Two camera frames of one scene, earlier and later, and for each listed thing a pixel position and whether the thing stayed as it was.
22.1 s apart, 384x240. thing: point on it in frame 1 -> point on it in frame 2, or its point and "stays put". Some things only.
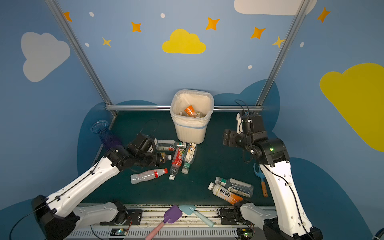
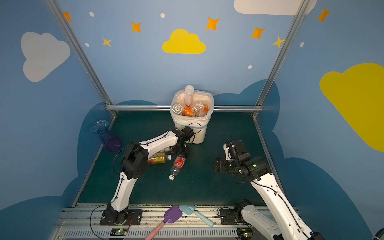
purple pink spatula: (172, 215) stays put
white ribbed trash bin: (190, 110) stays put
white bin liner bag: (200, 101) stays put
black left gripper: (156, 156) -> (181, 149)
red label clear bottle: (176, 162) stays put
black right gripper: (229, 138) -> (221, 164)
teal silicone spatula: (189, 209) stays put
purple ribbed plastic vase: (108, 139) stays put
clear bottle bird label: (189, 157) -> (177, 108)
